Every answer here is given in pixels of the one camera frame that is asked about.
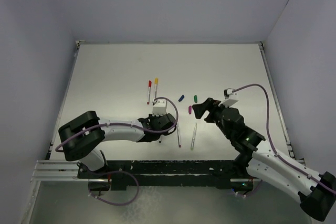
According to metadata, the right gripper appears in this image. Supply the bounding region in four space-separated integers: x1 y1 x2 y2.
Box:
192 98 233 140

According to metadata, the red-ended white marker pen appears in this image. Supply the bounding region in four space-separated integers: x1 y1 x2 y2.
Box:
146 87 152 105

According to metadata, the yellow-ended white marker pen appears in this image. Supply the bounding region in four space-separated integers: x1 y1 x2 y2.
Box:
153 80 158 99

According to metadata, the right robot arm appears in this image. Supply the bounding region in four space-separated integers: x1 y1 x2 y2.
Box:
192 98 335 222

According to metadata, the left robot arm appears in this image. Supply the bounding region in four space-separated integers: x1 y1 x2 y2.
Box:
55 111 177 178

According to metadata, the green-ended white marker pen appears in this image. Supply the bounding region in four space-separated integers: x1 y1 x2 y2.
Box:
190 123 197 150

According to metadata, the blue pen cap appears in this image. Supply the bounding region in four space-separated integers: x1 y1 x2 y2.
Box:
178 95 185 102

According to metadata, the purple-ended white marker pen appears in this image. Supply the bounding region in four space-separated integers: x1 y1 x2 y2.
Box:
176 124 182 148

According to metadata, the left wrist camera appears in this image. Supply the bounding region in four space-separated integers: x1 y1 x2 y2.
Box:
152 99 167 116

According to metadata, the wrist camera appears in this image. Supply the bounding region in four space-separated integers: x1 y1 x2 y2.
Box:
218 88 239 108
152 99 167 116

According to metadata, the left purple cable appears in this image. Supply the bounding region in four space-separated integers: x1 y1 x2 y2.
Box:
54 97 180 153

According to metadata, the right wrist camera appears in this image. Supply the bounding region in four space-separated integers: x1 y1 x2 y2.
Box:
218 88 239 108

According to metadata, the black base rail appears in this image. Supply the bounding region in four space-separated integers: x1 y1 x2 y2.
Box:
77 160 254 191

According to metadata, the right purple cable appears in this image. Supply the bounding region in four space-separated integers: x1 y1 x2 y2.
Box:
232 83 336 197

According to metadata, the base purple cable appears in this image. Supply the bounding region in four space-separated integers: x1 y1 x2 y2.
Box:
88 169 140 205

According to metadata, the aluminium rail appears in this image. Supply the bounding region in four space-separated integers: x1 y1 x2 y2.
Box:
32 160 78 182

